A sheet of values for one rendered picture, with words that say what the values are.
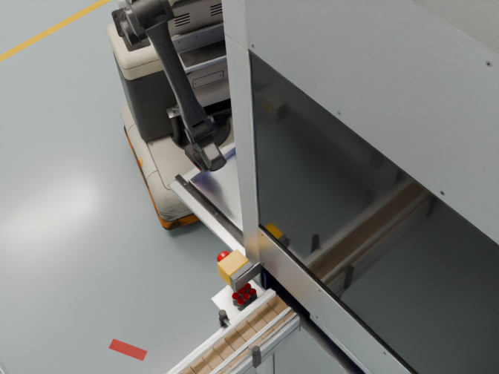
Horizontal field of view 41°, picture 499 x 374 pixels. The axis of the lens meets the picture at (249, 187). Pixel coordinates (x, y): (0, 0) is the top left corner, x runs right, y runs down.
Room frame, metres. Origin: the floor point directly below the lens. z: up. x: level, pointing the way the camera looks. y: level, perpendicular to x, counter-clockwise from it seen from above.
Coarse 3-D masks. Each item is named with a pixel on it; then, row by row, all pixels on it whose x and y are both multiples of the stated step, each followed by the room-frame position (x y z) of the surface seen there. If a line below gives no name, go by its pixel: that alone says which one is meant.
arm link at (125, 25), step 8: (128, 0) 1.32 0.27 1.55; (136, 0) 1.33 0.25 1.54; (144, 0) 1.32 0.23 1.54; (152, 0) 1.32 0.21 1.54; (160, 0) 1.32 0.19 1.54; (136, 8) 1.30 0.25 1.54; (144, 8) 1.30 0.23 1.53; (152, 8) 1.30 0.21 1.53; (160, 8) 1.31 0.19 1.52; (136, 16) 1.29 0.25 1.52; (144, 16) 1.29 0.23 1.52; (152, 16) 1.30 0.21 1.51; (120, 24) 1.59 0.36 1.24; (128, 24) 1.53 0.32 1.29; (128, 32) 1.52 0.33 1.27; (128, 40) 1.55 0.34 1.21; (136, 40) 1.53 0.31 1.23
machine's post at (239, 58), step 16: (224, 0) 0.89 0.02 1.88; (240, 0) 0.86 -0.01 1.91; (224, 16) 0.89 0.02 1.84; (240, 16) 0.86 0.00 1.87; (224, 32) 0.90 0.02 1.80; (240, 32) 0.86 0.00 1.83; (240, 48) 0.86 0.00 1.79; (240, 64) 0.87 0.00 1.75; (240, 80) 0.87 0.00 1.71; (240, 96) 0.87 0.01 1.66; (240, 112) 0.88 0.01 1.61; (240, 128) 0.88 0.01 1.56; (240, 144) 0.88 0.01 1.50; (240, 160) 0.89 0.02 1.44; (256, 160) 0.86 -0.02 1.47; (240, 176) 0.89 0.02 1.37; (256, 176) 0.85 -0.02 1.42; (240, 192) 0.90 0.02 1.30; (256, 192) 0.85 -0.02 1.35; (256, 208) 0.85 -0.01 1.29; (256, 224) 0.85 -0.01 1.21; (256, 240) 0.85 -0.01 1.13; (256, 256) 0.86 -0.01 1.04; (256, 368) 0.89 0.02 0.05
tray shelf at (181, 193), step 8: (232, 144) 1.37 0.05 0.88; (224, 152) 1.34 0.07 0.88; (192, 168) 1.29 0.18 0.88; (184, 176) 1.26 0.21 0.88; (176, 184) 1.23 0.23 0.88; (176, 192) 1.20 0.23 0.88; (184, 192) 1.19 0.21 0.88; (184, 200) 1.16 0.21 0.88; (192, 200) 1.16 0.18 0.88; (192, 208) 1.13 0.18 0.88; (200, 208) 1.13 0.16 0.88; (200, 216) 1.10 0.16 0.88; (208, 216) 1.10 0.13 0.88; (208, 224) 1.07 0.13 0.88; (216, 224) 1.07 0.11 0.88; (216, 232) 1.04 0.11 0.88; (224, 232) 1.03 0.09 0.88; (224, 240) 1.01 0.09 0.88; (232, 240) 1.00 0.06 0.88; (232, 248) 0.98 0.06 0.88; (240, 248) 0.98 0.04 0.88
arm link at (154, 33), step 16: (128, 16) 1.29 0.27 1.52; (160, 16) 1.33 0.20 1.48; (144, 32) 1.28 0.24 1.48; (160, 32) 1.28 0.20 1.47; (160, 48) 1.27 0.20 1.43; (176, 64) 1.26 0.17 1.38; (176, 80) 1.24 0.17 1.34; (176, 96) 1.24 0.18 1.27; (192, 96) 1.23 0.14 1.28; (192, 112) 1.21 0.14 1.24; (192, 128) 1.19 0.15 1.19; (208, 128) 1.20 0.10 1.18
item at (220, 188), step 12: (228, 156) 1.32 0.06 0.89; (228, 168) 1.27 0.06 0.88; (192, 180) 1.22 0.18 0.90; (204, 180) 1.23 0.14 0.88; (216, 180) 1.23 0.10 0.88; (228, 180) 1.23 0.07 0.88; (204, 192) 1.19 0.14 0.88; (216, 192) 1.18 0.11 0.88; (228, 192) 1.18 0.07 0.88; (216, 204) 1.14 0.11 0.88; (228, 204) 1.13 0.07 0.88; (240, 204) 1.13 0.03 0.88; (228, 216) 1.09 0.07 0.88; (240, 216) 1.09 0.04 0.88; (240, 228) 1.03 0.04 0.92
